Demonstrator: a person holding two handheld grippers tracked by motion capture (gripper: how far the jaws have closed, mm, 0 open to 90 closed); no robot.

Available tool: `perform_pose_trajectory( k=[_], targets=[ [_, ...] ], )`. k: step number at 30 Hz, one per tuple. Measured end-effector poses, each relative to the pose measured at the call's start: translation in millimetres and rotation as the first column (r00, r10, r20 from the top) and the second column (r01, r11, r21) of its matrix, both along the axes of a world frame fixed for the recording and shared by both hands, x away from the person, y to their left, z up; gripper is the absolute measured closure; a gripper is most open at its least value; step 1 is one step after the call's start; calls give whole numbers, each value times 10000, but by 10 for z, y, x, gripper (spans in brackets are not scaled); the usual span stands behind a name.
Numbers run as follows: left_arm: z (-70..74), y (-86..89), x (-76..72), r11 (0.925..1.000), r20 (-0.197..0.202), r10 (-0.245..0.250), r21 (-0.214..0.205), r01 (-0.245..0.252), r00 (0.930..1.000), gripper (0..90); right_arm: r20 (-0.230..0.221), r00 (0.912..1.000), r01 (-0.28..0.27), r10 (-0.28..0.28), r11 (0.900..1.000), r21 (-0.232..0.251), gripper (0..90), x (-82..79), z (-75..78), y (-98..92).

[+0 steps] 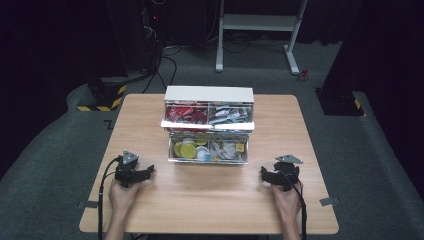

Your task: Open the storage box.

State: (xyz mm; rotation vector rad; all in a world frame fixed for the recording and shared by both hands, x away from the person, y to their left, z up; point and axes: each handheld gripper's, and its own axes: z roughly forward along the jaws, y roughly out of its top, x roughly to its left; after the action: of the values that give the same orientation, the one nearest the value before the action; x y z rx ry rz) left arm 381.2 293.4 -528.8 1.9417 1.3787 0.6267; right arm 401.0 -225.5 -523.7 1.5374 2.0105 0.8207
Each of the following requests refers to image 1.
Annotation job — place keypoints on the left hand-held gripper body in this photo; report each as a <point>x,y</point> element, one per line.
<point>128,168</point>

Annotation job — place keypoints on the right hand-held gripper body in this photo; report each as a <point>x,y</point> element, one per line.
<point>287,171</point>

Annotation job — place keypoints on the pile of silver packets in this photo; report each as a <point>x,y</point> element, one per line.
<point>230,115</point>

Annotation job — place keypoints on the clear drawer with packets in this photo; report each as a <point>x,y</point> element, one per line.
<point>206,125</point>

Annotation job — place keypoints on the white drawer organizer case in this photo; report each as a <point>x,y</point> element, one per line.
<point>208,93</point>

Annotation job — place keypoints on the person's left hand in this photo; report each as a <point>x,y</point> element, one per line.
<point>122,197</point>

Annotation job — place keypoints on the person's right hand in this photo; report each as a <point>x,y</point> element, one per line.
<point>286,201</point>

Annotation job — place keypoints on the small yellow packet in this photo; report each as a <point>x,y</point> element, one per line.
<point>240,147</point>

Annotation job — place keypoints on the group of white creamer cups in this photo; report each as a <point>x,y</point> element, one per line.
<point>226,150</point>

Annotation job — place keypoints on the grey tape piece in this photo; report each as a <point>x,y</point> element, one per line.
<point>329,201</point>
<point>87,204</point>

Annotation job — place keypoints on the clear drawer with capsules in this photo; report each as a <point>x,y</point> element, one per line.
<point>208,160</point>

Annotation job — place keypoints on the pile of red packets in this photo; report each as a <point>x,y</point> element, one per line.
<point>186,112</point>

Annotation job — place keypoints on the black yellow striped base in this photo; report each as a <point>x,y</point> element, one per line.
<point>106,96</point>

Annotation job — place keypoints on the black stand base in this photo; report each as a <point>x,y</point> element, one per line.
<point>340,101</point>

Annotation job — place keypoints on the small red floor object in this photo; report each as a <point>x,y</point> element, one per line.
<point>302,76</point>

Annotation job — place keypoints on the dark equipment rack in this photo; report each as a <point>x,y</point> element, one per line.
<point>151,33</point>

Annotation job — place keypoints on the white metal stand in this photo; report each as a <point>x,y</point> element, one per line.
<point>256,22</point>

